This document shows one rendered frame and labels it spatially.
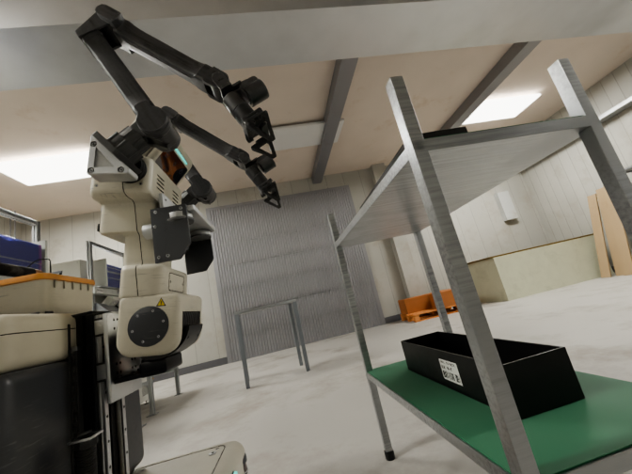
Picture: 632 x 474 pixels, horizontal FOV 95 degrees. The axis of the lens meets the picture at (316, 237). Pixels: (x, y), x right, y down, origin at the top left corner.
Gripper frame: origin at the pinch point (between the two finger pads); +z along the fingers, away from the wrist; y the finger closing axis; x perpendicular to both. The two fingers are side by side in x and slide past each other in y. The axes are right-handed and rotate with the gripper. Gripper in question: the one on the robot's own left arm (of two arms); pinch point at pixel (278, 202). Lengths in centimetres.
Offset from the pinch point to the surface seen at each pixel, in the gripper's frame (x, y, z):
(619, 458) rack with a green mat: -3, -68, 89
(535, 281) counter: -344, 372, 280
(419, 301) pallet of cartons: -174, 430, 184
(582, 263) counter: -446, 375, 319
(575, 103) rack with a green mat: -54, -66, 43
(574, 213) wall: -560, 419, 265
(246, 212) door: -27, 473, -174
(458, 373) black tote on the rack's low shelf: -3, -33, 81
